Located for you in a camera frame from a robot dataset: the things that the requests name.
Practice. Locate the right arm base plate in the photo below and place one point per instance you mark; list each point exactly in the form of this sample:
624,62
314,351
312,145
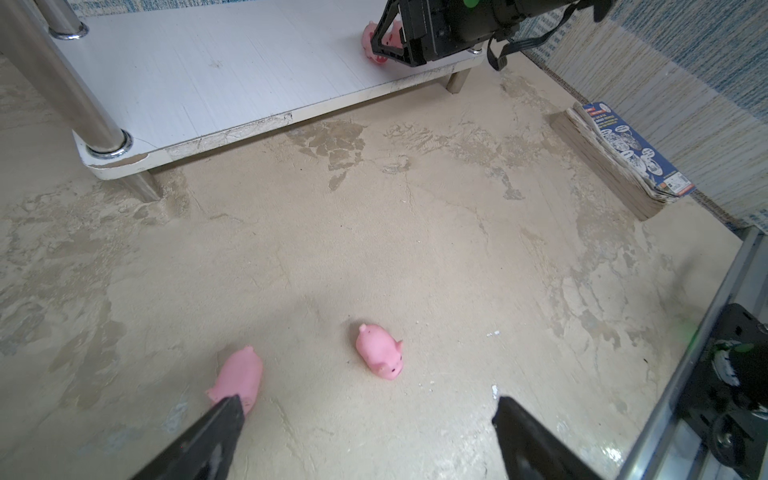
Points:
725,399

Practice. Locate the white two-tier shelf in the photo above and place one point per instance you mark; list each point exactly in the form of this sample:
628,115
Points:
128,94

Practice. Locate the blue picture book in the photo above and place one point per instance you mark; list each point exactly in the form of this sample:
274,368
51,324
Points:
632,169

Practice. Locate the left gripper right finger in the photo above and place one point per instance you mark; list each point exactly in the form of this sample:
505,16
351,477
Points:
529,450

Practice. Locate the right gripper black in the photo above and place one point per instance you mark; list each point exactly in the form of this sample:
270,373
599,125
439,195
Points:
414,33

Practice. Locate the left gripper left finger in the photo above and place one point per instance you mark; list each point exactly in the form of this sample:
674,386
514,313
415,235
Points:
205,450

